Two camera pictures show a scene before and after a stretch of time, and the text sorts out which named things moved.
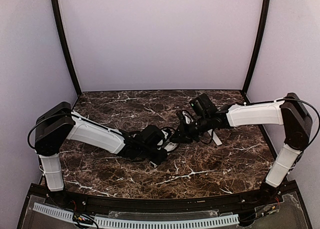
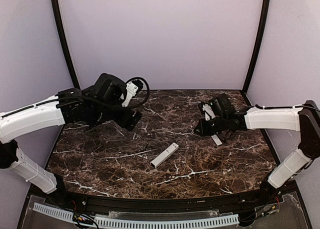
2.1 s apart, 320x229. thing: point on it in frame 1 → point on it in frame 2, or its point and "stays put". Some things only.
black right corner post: (267, 5) stays put
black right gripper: (186, 131) → (202, 128)
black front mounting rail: (219, 203) stays put
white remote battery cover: (216, 139) stays put
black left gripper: (158, 154) → (133, 119)
